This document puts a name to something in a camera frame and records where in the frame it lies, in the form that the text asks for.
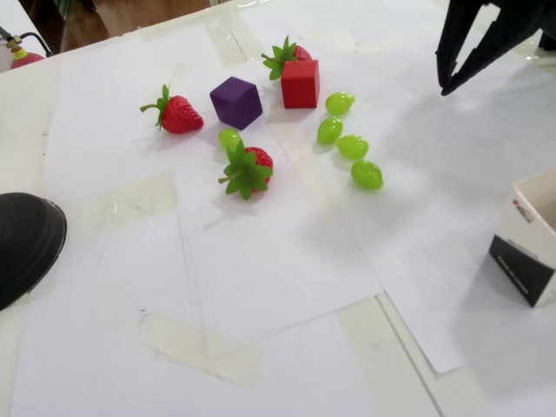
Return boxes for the white and black carton box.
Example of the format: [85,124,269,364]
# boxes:
[486,167,556,308]

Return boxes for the green plastic grape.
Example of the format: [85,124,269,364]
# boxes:
[325,90,357,116]
[218,128,242,153]
[315,116,344,146]
[336,134,370,160]
[350,159,385,191]

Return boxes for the white paper sheet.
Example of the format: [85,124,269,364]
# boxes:
[162,47,386,360]
[236,0,556,375]

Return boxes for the black round object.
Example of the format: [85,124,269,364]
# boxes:
[0,192,69,312]

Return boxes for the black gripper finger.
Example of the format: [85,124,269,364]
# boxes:
[435,0,484,88]
[440,0,549,96]

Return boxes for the red fire extinguisher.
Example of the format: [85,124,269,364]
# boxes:
[0,25,56,73]

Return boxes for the purple cube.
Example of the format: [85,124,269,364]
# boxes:
[209,76,265,131]

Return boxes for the red cube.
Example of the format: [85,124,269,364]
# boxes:
[280,59,322,109]

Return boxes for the red plastic strawberry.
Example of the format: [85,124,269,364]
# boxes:
[261,35,313,82]
[217,139,275,202]
[139,83,205,135]

